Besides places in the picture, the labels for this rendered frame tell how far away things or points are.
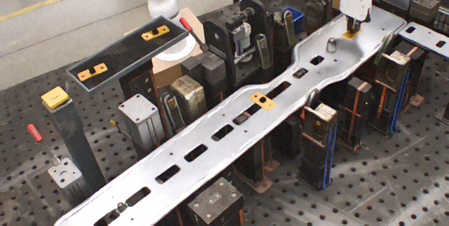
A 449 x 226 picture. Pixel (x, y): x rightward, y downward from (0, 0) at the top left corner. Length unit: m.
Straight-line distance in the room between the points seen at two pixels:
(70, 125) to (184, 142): 0.34
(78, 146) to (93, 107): 0.52
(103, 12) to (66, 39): 0.40
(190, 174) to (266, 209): 0.37
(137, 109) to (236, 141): 0.29
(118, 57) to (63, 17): 2.57
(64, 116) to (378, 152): 1.06
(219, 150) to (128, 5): 2.69
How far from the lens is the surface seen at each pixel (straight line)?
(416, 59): 1.68
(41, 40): 3.79
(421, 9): 1.82
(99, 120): 1.92
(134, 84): 1.46
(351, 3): 1.62
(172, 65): 1.93
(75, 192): 1.31
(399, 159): 1.72
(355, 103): 1.55
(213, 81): 1.47
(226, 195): 1.19
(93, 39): 3.60
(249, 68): 1.60
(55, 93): 1.38
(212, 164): 1.29
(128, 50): 1.44
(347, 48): 1.64
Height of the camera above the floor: 2.02
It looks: 45 degrees down
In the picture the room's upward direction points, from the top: 7 degrees counter-clockwise
